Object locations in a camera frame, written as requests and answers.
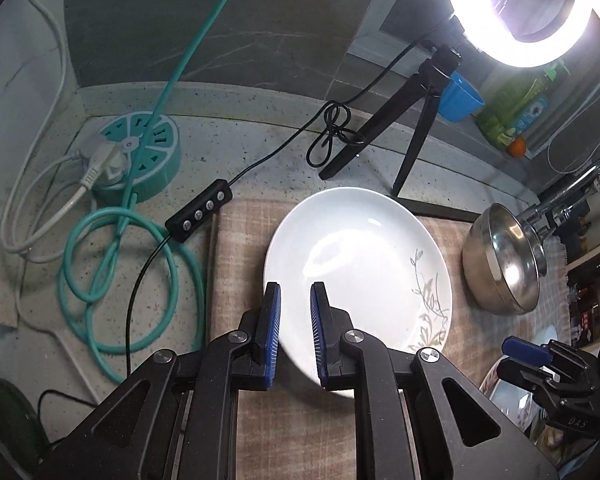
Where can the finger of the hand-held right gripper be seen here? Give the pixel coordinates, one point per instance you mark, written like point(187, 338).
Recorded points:
point(520, 372)
point(525, 350)

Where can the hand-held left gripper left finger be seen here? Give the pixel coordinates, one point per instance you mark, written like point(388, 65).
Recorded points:
point(272, 330)

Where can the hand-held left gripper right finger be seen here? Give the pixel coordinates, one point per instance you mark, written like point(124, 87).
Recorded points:
point(317, 330)

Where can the light blue bowl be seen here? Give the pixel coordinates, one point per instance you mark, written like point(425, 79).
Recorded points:
point(510, 402)

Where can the white plate with leaf print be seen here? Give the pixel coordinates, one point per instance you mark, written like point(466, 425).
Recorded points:
point(340, 240)

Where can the stainless steel bowl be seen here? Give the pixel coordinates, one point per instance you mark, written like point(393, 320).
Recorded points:
point(485, 265)

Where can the beige checked cloth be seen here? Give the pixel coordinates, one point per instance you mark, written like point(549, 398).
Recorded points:
point(240, 260)

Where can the chrome faucet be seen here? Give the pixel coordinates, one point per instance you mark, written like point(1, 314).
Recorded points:
point(580, 182)

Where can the small orange fruit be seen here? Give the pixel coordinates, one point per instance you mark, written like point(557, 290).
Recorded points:
point(517, 146)

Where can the round teal power strip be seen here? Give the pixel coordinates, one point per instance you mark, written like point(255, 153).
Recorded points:
point(165, 145)

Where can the green bottle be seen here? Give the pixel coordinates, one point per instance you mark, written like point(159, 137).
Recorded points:
point(520, 105)

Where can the blue plastic cup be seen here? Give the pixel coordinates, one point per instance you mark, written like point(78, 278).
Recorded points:
point(457, 100)

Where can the dark green round object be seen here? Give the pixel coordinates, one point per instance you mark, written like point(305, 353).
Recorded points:
point(10, 415)

